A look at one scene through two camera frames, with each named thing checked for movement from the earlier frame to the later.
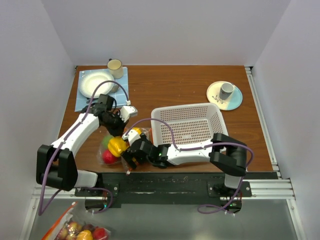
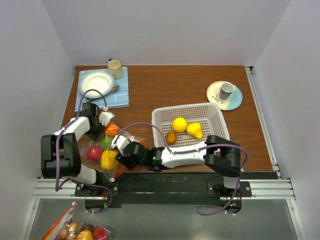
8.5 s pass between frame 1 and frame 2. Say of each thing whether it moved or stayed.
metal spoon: stayed
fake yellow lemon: moved
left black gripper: moved
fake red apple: moved
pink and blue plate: stayed
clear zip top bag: moved
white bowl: stayed
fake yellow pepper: moved
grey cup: stayed
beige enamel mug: stayed
